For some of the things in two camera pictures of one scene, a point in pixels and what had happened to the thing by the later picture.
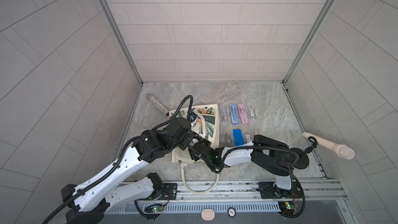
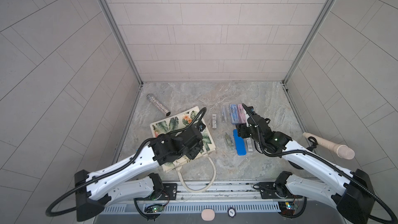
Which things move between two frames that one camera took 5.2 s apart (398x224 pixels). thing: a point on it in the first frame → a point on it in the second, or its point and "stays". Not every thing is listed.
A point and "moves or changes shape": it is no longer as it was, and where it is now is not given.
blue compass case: [238, 136] stays
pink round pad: [208, 214] stays
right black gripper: [193, 153] → [241, 128]
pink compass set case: [243, 114] stays
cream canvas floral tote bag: [204, 122] moves or changes shape
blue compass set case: [234, 114] stays
